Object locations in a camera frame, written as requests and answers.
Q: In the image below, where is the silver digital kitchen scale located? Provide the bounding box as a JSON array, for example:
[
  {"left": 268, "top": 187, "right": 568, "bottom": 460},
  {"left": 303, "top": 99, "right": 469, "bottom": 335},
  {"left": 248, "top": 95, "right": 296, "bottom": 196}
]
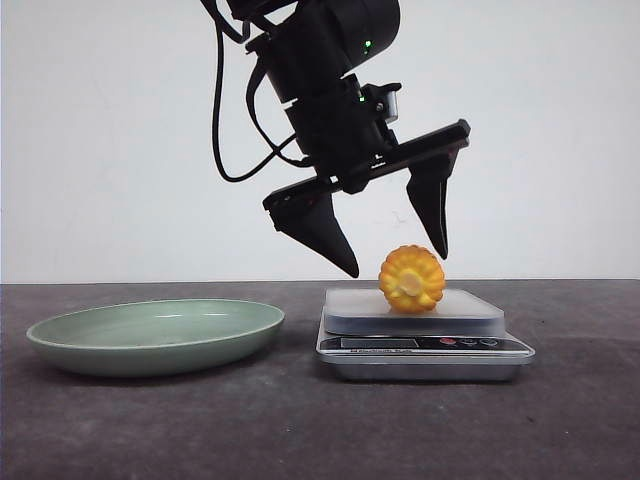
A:
[{"left": 316, "top": 288, "right": 536, "bottom": 381}]

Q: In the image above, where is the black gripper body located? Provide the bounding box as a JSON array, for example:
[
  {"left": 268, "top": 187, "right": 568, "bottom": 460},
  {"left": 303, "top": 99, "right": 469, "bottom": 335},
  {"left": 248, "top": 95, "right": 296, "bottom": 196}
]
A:
[{"left": 263, "top": 75, "right": 471, "bottom": 211}]

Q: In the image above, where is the yellow corn cob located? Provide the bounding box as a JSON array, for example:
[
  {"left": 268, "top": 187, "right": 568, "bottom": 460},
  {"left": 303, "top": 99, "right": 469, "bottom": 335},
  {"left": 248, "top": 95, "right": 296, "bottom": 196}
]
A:
[{"left": 378, "top": 245, "right": 446, "bottom": 314}]

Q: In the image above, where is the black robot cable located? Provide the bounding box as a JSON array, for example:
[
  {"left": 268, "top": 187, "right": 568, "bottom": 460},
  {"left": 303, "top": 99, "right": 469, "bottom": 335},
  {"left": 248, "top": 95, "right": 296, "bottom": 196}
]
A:
[{"left": 199, "top": 0, "right": 314, "bottom": 184}]

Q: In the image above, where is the pale green plate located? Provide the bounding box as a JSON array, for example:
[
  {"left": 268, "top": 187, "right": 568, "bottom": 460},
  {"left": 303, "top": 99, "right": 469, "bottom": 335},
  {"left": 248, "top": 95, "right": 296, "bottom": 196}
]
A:
[{"left": 26, "top": 299, "right": 285, "bottom": 378}]

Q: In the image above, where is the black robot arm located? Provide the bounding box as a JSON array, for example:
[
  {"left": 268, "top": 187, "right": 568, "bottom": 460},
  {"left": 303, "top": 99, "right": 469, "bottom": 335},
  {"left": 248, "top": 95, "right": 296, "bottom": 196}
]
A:
[{"left": 229, "top": 1, "right": 471, "bottom": 277}]

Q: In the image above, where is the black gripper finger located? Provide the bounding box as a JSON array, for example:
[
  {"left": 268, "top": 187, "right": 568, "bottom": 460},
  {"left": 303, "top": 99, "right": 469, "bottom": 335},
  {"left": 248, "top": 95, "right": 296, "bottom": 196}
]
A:
[
  {"left": 269, "top": 193, "right": 359, "bottom": 278},
  {"left": 406, "top": 153, "right": 456, "bottom": 259}
]

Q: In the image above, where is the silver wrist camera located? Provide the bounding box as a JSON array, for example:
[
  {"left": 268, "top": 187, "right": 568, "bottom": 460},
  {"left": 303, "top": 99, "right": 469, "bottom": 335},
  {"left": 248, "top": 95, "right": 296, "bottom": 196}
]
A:
[{"left": 361, "top": 83, "right": 402, "bottom": 124}]

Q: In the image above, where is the grey table mat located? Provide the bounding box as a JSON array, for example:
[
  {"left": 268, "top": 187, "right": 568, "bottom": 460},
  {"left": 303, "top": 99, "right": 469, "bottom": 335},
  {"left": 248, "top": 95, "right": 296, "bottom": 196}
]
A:
[{"left": 1, "top": 280, "right": 639, "bottom": 479}]

